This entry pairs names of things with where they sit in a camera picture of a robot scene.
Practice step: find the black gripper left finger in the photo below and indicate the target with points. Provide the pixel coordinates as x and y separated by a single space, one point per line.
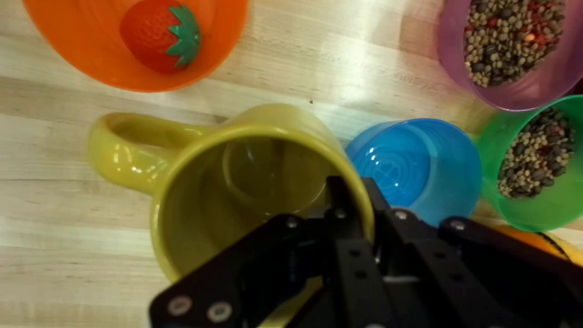
357 284

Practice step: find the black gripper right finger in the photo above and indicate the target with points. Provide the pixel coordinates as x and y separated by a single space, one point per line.
461 279

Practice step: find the yellow ceramic mug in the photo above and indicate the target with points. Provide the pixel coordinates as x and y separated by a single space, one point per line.
200 200

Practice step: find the green plastic bowl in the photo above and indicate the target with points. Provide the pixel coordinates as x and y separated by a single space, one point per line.
546 210

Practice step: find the blue plastic bowl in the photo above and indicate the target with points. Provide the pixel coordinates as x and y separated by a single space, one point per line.
419 169

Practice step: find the mixed dried beans heap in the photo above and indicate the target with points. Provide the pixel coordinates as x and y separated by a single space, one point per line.
510 38
537 155

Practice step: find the purple plastic bowl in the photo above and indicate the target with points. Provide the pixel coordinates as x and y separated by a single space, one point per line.
452 66

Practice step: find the toy red strawberry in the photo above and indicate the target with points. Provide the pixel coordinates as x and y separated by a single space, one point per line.
151 33

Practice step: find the orange plastic bowl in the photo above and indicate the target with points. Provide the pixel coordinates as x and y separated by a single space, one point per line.
78 42

